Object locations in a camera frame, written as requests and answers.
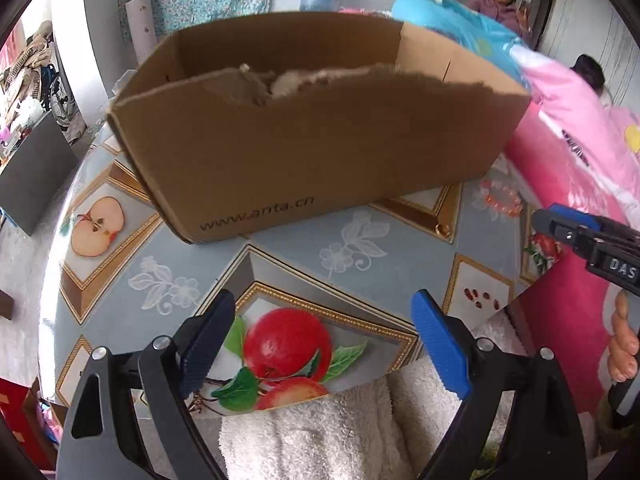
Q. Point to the white fleece garment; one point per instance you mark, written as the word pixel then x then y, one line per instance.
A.
pixel 310 435

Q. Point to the beige coat pile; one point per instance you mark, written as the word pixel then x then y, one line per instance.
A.
pixel 30 55

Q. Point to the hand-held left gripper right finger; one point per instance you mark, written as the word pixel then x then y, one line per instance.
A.
pixel 440 345

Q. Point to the pink floral blanket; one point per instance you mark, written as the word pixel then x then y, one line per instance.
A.
pixel 565 160

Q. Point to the blue printed quilt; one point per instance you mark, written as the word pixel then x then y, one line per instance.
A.
pixel 460 25

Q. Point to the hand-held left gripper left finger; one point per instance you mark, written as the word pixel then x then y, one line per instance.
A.
pixel 210 345

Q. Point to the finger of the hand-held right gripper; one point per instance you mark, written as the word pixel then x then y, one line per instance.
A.
pixel 580 217
pixel 557 227

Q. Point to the small brown box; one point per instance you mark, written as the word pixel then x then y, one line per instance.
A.
pixel 6 305

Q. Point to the person's right hand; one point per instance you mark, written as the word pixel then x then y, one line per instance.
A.
pixel 622 340

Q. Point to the red box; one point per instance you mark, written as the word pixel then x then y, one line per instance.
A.
pixel 17 410

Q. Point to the brown cardboard box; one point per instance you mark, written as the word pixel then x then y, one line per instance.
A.
pixel 310 160

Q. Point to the dark cabinet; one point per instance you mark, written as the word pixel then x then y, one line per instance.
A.
pixel 30 170

